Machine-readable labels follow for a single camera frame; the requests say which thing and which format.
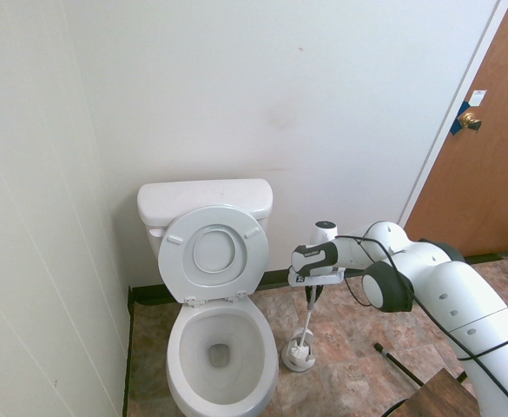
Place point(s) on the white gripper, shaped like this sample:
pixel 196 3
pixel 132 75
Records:
pixel 318 279

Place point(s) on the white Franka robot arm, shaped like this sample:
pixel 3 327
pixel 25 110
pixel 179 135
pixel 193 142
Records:
pixel 453 286

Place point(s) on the black baseboard behind toilet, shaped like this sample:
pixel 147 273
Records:
pixel 275 278

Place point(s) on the white raised toilet seat lid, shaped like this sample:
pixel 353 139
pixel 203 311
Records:
pixel 214 252

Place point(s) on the white toilet tank lid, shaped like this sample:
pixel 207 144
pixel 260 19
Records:
pixel 201 195

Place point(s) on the white ceramic toilet bowl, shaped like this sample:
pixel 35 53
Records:
pixel 184 382

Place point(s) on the white toilet tank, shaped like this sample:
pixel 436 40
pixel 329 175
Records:
pixel 151 245

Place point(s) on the white plastic brush holder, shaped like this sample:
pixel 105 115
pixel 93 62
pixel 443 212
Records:
pixel 299 366

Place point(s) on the black tripod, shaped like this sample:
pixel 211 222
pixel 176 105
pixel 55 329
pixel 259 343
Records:
pixel 403 369

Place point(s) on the dark wooden table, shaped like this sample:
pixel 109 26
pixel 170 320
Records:
pixel 444 395

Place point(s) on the brown wooden door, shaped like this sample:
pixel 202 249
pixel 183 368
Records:
pixel 492 174

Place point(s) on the blue tape strip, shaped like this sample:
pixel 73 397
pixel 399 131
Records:
pixel 457 126

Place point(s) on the brass door knob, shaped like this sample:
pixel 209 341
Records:
pixel 468 119

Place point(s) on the white paper label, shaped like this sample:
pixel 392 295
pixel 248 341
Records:
pixel 477 97

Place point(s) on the black baseboard along panelled wall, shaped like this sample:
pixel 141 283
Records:
pixel 127 347

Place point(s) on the white door frame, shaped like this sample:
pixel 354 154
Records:
pixel 453 113

